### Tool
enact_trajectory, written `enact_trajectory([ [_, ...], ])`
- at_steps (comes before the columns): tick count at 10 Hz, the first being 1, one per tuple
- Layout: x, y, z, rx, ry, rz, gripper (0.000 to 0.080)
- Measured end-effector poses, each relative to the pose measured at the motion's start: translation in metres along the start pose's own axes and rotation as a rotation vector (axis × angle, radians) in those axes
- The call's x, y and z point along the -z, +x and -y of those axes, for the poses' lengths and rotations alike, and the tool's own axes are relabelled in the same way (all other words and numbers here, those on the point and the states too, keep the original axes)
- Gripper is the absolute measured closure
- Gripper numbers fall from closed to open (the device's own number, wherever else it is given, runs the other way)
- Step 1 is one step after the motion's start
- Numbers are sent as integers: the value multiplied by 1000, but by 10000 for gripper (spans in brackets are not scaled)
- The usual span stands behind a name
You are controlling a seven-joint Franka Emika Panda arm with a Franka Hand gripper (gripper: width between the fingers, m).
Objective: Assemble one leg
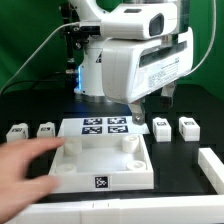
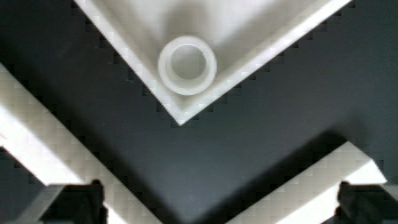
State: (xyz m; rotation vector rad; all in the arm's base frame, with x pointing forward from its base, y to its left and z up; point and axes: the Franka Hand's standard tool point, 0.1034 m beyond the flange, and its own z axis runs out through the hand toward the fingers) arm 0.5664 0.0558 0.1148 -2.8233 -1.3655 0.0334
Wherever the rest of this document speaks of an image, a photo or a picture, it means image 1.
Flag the black camera on stand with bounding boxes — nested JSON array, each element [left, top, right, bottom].
[[59, 3, 100, 70]]

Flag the grey cable left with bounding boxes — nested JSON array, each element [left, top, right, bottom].
[[0, 21, 81, 96]]

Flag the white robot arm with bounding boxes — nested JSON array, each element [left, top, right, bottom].
[[68, 0, 193, 125]]

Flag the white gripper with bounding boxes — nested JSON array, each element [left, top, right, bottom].
[[101, 28, 193, 125]]

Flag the blurred human hand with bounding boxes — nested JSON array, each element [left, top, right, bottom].
[[0, 138, 64, 224]]

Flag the white square tabletop part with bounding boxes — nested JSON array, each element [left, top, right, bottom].
[[49, 134, 154, 193]]

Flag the grey cable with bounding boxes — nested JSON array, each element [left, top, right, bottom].
[[0, 21, 81, 96], [181, 0, 218, 78]]

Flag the white sheet with markers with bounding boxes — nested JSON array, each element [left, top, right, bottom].
[[58, 116, 149, 137]]

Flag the grey cable right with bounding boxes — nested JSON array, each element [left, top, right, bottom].
[[181, 0, 218, 78]]

